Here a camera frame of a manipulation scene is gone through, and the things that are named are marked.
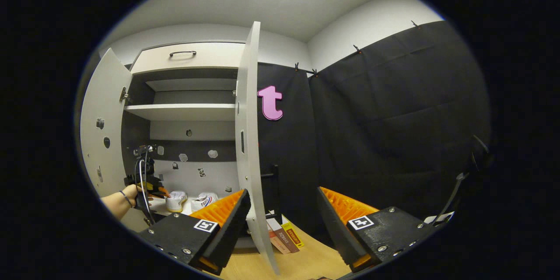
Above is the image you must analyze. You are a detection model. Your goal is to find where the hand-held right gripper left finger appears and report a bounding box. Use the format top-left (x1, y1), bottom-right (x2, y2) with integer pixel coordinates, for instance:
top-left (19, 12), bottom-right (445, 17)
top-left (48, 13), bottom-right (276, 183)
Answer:
top-left (138, 189), bottom-right (252, 276)

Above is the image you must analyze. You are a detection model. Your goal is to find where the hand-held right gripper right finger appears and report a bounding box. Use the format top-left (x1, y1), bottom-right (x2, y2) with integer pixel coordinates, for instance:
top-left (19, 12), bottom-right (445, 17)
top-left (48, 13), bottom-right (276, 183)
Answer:
top-left (316, 186), bottom-right (453, 274)

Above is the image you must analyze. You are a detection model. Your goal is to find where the white shoe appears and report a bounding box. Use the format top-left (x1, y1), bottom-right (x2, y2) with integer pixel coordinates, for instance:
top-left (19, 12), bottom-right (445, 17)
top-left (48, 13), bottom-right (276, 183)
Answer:
top-left (165, 191), bottom-right (188, 213)
top-left (191, 192), bottom-right (218, 213)

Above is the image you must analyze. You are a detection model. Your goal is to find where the white shoe cabinet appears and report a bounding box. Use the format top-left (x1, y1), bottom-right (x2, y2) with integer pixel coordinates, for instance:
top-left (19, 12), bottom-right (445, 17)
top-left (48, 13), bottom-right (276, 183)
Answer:
top-left (120, 42), bottom-right (245, 230)

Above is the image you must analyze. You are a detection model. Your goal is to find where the white cabinet door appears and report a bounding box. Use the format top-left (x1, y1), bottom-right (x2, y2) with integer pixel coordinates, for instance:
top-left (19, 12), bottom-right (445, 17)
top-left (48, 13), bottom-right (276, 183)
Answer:
top-left (235, 21), bottom-right (280, 276)
top-left (80, 48), bottom-right (133, 197)

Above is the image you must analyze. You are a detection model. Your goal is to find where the white cabinet drawer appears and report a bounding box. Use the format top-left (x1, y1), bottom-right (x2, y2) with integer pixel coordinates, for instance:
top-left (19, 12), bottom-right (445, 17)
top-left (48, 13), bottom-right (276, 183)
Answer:
top-left (130, 42), bottom-right (245, 75)

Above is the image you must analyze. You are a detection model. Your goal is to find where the yellow cardboard box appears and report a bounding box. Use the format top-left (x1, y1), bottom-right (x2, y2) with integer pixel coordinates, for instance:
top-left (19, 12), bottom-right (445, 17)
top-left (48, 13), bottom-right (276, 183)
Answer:
top-left (280, 222), bottom-right (305, 248)

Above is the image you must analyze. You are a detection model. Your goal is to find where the brown cardboard box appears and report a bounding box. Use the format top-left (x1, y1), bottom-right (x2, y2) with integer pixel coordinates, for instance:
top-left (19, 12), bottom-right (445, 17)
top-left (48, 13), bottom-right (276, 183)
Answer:
top-left (266, 217), bottom-right (300, 254)

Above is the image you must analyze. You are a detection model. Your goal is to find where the white flat object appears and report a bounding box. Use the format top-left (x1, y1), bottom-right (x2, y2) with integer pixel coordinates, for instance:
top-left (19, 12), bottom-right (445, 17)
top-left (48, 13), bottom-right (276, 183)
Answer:
top-left (423, 211), bottom-right (455, 224)

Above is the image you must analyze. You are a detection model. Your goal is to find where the black backdrop cloth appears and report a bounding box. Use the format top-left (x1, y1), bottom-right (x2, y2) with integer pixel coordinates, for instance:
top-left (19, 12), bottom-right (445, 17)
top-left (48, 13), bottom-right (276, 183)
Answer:
top-left (256, 20), bottom-right (493, 245)

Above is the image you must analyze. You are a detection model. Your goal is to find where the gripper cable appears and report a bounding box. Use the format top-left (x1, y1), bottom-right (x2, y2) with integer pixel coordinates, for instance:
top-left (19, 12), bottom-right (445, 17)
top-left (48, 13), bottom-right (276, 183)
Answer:
top-left (137, 157), bottom-right (154, 224)

